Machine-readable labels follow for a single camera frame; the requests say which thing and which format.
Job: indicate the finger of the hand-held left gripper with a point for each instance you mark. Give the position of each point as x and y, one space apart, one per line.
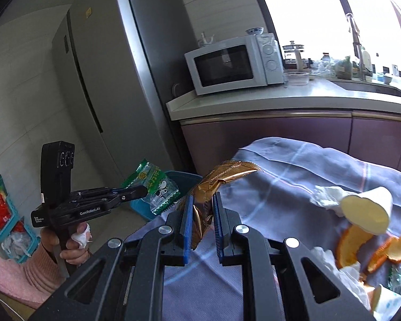
97 191
130 194

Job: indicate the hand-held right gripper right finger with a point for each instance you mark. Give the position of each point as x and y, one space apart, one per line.
219 227

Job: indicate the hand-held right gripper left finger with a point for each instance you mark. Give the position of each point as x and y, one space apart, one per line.
187 227

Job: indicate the green snack wrapper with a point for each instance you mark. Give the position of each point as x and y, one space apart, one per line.
153 184

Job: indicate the blue plastic bin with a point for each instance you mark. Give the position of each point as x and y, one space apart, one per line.
183 179

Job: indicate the gold foil wrapper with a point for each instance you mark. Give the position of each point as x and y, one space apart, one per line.
217 177

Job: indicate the blue dotted paper cup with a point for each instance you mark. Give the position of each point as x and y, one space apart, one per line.
387 301

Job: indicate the person's left forearm pink sleeve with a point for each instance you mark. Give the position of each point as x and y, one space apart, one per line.
20 274

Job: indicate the person's left hand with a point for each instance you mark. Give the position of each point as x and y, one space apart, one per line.
70 257

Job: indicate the blue-grey tablecloth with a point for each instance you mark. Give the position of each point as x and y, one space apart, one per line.
280 187

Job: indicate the teal plastic basket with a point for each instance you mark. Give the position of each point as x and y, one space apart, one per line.
23 240

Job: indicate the kitchen counter with purple cabinets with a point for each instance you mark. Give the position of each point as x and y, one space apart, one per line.
270 133

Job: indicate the crumpled white tissue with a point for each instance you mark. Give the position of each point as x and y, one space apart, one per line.
324 197
337 274

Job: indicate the silver refrigerator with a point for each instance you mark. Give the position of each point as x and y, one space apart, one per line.
120 73

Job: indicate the orange peel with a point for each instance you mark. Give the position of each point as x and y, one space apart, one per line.
377 257
349 247
397 249

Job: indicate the white paper cup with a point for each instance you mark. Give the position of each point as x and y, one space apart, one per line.
371 210

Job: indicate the white microwave oven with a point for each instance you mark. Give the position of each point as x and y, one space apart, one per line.
220 67

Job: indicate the clear plastic container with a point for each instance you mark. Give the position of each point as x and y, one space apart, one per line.
296 78

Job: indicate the small white rack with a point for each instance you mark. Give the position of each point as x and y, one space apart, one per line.
205 41

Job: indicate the glass french press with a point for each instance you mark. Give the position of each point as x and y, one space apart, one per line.
294 57

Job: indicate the blue and white bowl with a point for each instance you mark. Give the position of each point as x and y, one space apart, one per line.
254 30

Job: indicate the green glass jar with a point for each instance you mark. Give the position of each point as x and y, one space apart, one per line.
344 68

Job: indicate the kitchen sink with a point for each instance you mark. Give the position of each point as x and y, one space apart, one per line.
377 88

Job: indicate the metal faucet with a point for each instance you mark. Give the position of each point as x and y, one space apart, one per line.
356 40

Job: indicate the kitchen window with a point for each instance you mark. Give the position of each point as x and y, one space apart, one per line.
304 3

